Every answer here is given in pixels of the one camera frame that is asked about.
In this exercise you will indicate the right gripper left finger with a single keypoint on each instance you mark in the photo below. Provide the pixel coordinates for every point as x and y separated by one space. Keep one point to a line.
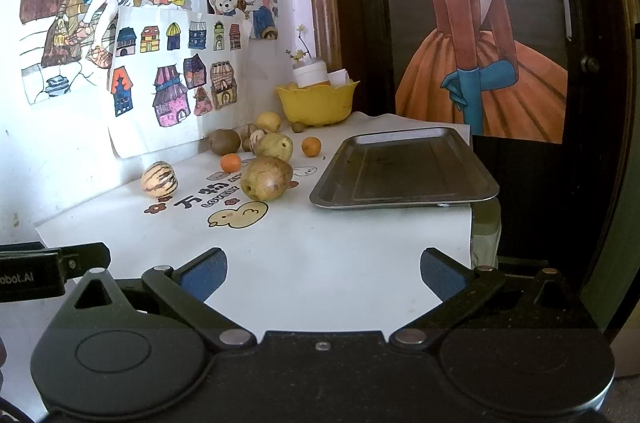
181 294

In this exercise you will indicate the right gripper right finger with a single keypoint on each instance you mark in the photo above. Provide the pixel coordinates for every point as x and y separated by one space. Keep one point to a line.
463 292

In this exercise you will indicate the striped pepino melon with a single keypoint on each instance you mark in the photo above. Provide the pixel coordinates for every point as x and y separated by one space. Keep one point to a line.
255 137
159 180

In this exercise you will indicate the small orange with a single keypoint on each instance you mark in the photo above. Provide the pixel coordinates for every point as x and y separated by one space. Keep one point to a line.
311 146
230 163

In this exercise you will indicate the large yellow-brown pear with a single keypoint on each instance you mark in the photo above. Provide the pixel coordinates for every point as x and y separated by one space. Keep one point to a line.
266 178

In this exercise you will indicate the brown kiwi-like fruit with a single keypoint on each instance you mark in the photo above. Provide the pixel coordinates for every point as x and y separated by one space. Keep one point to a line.
224 141

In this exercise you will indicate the yellow-green pear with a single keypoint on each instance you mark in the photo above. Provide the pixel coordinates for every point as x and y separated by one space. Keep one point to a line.
275 145

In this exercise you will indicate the tan striped round fruit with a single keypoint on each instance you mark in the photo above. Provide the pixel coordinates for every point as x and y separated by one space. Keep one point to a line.
244 131

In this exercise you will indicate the small olive fruit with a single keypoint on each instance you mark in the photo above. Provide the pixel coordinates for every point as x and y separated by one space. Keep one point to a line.
298 127

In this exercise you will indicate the white printed table cover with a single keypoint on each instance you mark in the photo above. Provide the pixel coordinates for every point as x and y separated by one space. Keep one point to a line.
292 266

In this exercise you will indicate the dark metal baking tray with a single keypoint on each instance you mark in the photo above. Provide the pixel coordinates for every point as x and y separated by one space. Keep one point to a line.
404 168

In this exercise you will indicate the yellow lemon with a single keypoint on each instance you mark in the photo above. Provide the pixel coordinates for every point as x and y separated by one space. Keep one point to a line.
269 121

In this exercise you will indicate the colourful houses drawing sheet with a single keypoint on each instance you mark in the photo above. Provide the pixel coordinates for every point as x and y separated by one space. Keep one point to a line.
176 76

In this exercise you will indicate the yellow plastic bowl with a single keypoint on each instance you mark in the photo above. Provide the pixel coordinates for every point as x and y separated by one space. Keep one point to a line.
317 105

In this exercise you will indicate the white paper cup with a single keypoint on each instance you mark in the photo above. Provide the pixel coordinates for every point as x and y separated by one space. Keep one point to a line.
339 78

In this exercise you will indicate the yellow flower twig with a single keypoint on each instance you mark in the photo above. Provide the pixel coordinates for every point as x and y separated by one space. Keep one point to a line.
301 54

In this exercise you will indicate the woman in orange dress poster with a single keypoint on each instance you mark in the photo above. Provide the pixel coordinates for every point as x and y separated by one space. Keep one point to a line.
497 66

